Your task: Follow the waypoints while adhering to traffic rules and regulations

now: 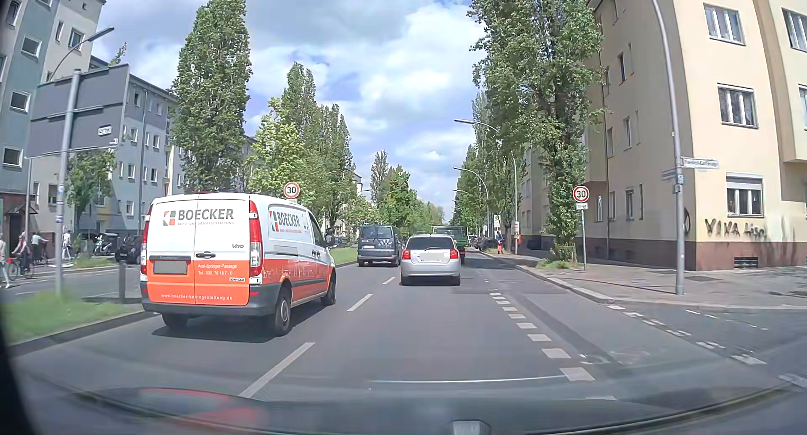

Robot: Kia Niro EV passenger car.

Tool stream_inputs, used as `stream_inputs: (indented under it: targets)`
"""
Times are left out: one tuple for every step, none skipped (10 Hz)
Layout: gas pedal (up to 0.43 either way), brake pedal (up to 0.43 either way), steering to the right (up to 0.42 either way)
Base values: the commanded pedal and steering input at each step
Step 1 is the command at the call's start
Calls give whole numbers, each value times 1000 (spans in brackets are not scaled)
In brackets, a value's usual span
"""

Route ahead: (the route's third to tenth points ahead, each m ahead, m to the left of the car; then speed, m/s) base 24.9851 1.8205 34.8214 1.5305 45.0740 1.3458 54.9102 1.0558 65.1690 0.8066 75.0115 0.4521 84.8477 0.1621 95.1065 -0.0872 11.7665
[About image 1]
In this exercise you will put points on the road markings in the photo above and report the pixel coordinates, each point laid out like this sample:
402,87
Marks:
278,369

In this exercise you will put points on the row of parked cars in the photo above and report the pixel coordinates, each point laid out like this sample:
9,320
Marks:
480,241

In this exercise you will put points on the dark parked car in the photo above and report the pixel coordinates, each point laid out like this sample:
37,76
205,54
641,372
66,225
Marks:
129,248

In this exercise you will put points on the dark grey van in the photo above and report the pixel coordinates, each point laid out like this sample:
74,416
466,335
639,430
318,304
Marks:
378,244

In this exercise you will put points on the small tree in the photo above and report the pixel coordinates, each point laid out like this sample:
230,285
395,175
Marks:
90,180

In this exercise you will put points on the grass median strip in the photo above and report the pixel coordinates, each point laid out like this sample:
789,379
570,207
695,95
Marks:
44,314

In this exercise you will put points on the white and orange van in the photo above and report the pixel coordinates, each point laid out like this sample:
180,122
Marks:
233,258

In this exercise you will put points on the grey apartment building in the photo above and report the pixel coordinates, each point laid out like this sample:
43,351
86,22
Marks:
142,157
44,88

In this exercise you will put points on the row of tall poplar trees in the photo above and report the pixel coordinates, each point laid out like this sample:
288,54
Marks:
296,145
536,107

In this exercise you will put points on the grey lamp post with street signs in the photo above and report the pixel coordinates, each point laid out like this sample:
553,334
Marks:
678,170

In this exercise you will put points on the cream corner building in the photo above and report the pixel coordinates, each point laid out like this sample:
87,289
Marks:
706,126

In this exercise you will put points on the large direction sign on post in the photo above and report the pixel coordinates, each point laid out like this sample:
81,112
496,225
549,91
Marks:
69,116

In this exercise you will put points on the group of people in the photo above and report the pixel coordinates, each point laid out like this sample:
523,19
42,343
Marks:
50,244

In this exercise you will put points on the car's own bonnet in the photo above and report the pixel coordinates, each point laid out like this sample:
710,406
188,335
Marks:
403,416

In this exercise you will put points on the person on bicycle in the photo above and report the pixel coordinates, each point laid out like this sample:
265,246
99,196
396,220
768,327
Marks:
21,258

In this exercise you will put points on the green lorry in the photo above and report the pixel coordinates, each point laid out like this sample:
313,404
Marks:
455,233

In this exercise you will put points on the grey paved pavement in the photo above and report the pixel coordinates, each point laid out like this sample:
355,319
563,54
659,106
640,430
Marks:
637,280

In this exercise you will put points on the silver car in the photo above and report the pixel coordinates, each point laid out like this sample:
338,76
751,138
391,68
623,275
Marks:
431,258

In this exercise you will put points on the round speed limit sign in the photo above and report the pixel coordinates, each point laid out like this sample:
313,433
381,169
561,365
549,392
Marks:
291,190
580,198

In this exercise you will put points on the grey asphalt road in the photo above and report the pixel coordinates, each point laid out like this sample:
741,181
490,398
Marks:
441,334

